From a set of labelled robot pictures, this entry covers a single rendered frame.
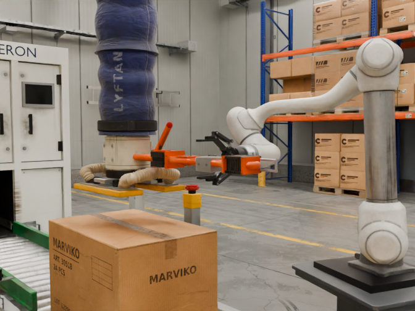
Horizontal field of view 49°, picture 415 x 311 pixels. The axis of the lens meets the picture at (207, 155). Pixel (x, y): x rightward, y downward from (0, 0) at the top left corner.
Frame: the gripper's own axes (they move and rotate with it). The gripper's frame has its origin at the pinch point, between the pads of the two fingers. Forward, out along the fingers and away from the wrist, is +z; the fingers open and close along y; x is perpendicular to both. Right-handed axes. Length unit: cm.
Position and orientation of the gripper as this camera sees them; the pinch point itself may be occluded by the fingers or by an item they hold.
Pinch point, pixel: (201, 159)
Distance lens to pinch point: 166.8
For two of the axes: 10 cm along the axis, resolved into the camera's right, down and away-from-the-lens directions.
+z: -7.4, 0.5, -6.7
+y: 0.2, 10.0, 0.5
